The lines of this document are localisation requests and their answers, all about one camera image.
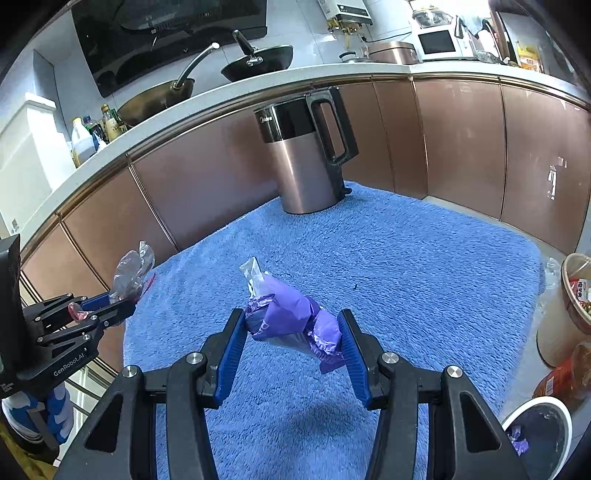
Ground brown kitchen cabinet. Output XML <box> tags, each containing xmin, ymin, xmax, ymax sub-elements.
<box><xmin>18</xmin><ymin>75</ymin><xmax>591</xmax><ymax>374</ymax></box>

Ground person's left hand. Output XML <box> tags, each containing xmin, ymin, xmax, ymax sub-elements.
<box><xmin>2</xmin><ymin>383</ymin><xmax>74</xmax><ymax>448</ymax></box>

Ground white water heater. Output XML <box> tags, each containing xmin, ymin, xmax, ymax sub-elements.
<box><xmin>318</xmin><ymin>0</ymin><xmax>376</xmax><ymax>34</ymax></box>

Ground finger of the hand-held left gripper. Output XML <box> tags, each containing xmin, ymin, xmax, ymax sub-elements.
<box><xmin>22</xmin><ymin>291</ymin><xmax>114</xmax><ymax>325</ymax></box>
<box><xmin>37</xmin><ymin>300</ymin><xmax>138</xmax><ymax>347</ymax></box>

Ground white plastic jug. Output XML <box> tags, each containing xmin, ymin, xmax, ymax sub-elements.
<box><xmin>70</xmin><ymin>117</ymin><xmax>100</xmax><ymax>168</ymax></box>

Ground large purple plastic wrapper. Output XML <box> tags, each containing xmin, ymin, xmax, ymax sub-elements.
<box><xmin>239</xmin><ymin>257</ymin><xmax>348</xmax><ymax>376</ymax></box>

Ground instant noodle cup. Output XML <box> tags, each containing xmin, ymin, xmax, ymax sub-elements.
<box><xmin>536</xmin><ymin>252</ymin><xmax>591</xmax><ymax>367</ymax></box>

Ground black frying pan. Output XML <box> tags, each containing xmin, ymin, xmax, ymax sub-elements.
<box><xmin>220</xmin><ymin>30</ymin><xmax>295</xmax><ymax>82</ymax></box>

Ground black range hood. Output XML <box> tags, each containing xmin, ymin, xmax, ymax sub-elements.
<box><xmin>71</xmin><ymin>0</ymin><xmax>269</xmax><ymax>99</ymax></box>

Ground orange snack packet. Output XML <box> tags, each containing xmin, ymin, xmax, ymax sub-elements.
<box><xmin>532</xmin><ymin>340</ymin><xmax>591</xmax><ymax>412</ymax></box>

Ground white microwave oven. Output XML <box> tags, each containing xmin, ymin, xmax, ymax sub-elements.
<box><xmin>417</xmin><ymin>18</ymin><xmax>472</xmax><ymax>62</ymax></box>

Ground clear red-printed plastic wrapper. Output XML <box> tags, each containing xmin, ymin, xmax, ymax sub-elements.
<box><xmin>68</xmin><ymin>241</ymin><xmax>157</xmax><ymax>322</ymax></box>

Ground yellow packet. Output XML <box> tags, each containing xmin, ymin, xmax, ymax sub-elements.
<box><xmin>516</xmin><ymin>43</ymin><xmax>542</xmax><ymax>73</ymax></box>

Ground small purple plastic wrapper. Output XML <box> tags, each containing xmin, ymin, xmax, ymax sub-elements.
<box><xmin>507</xmin><ymin>425</ymin><xmax>531</xmax><ymax>457</ymax></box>

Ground white trash bin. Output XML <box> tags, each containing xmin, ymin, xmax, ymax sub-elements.
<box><xmin>501</xmin><ymin>396</ymin><xmax>574</xmax><ymax>480</ymax></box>

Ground copper bread box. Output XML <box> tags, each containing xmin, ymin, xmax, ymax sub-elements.
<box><xmin>368</xmin><ymin>41</ymin><xmax>419</xmax><ymax>64</ymax></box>

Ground golden wok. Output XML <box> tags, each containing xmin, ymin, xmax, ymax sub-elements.
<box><xmin>115</xmin><ymin>42</ymin><xmax>221</xmax><ymax>128</ymax></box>

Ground blue fluffy mat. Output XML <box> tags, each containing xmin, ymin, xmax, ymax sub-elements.
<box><xmin>122</xmin><ymin>181</ymin><xmax>546</xmax><ymax>480</ymax></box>

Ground white cabinet box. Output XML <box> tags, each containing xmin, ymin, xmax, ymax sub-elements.
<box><xmin>0</xmin><ymin>92</ymin><xmax>75</xmax><ymax>229</ymax></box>

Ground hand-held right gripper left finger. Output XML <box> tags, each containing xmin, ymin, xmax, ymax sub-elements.
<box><xmin>54</xmin><ymin>308</ymin><xmax>249</xmax><ymax>480</ymax></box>

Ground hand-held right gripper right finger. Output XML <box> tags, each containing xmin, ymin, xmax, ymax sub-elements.
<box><xmin>338</xmin><ymin>309</ymin><xmax>533</xmax><ymax>480</ymax></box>

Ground copper electric kettle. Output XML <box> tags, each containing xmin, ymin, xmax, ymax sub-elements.
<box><xmin>253</xmin><ymin>86</ymin><xmax>360</xmax><ymax>215</ymax></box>

